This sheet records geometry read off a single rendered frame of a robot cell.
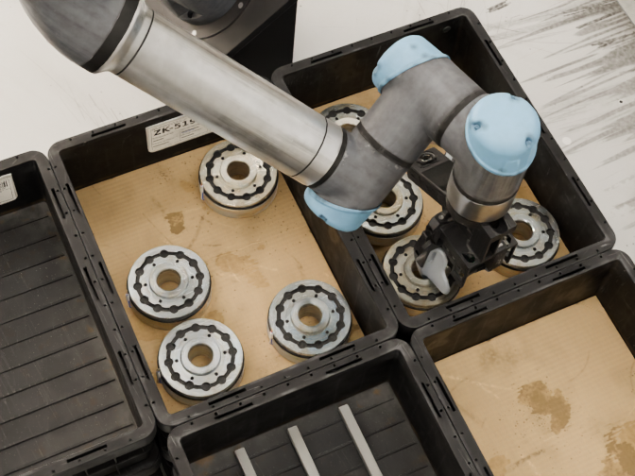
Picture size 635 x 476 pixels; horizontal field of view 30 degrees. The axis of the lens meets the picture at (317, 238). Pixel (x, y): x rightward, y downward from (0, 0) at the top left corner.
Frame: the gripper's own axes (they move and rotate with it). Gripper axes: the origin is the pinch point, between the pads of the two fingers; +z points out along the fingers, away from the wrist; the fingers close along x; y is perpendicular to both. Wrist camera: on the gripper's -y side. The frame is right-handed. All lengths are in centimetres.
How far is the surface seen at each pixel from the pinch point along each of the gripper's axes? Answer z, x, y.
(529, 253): -1.3, 10.1, 5.1
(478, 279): 1.9, 3.7, 3.9
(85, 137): -8.0, -32.8, -33.0
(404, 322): -8.2, -11.5, 7.5
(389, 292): -8.1, -11.0, 3.3
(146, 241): 1.9, -31.0, -21.3
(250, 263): 1.9, -20.8, -12.2
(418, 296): -1.0, -5.6, 3.1
